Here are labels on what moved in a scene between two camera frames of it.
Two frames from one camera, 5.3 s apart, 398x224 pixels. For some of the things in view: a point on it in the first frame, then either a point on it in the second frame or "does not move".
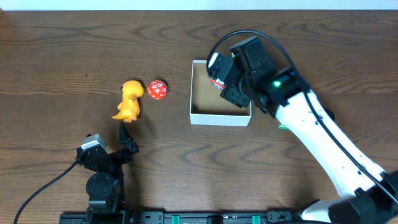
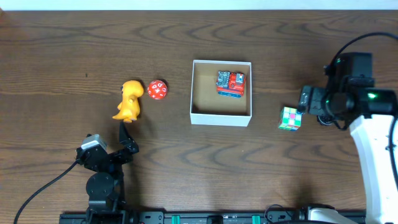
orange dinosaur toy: (129, 106) does not move
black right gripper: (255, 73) → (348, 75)
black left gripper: (117, 156) does not move
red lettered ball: (157, 89) does not move
